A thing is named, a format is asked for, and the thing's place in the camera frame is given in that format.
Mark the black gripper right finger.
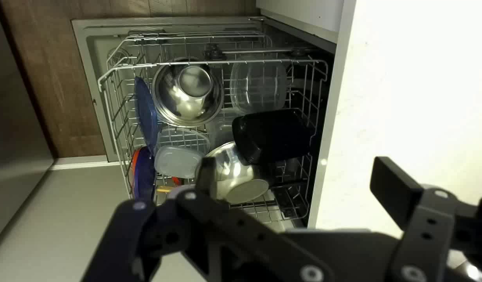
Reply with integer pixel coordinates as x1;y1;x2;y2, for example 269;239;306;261
369;155;482;282

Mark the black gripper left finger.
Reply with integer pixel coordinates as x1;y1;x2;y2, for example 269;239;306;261
81;155;336;282

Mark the black plastic lunchbox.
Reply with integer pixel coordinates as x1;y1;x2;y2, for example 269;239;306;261
229;108;315;166

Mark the grey dishwasher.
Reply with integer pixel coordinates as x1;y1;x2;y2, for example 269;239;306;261
70;14;339;232

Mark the white round lid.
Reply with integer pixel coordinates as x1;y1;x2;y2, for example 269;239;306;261
223;177;270;205

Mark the small steel bowl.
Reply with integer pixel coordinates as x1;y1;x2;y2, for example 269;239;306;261
193;139;258;200

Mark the clear round lid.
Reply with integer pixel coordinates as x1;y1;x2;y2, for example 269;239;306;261
153;144;203;178

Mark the orange plate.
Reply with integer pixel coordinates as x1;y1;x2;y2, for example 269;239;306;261
128;147;143;185

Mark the large steel bowl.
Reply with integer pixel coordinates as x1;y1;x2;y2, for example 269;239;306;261
151;58;225;127

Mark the clear plastic container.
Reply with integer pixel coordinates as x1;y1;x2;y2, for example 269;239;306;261
228;56;292;114

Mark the white base cabinet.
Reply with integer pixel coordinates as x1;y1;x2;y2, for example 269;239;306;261
306;0;356;232

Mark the white baseboard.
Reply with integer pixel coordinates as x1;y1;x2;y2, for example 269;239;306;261
49;155;121;172

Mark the grey refrigerator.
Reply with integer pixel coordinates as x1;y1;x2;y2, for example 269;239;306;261
0;0;57;247

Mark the white wire dishwasher rack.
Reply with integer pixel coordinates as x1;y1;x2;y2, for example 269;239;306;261
96;33;331;225

